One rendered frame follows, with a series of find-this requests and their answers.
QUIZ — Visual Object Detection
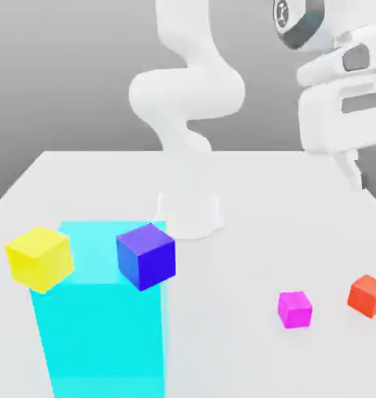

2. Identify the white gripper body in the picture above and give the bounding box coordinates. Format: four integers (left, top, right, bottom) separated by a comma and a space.
298, 79, 376, 155

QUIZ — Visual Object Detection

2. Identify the small magenta cube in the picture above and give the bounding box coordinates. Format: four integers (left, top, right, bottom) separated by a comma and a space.
277, 290, 314, 330

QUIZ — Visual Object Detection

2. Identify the small blue cube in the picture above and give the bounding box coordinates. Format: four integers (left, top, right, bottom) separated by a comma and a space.
115, 222, 177, 292

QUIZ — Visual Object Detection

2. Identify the small orange cube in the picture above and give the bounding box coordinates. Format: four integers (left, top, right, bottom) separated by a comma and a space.
346, 274, 376, 319

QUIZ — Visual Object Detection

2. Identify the small yellow cube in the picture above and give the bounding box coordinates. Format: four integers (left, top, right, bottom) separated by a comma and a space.
4, 225, 75, 295

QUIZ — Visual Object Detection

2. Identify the large cyan box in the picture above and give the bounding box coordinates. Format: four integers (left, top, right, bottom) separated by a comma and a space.
29, 219, 171, 398

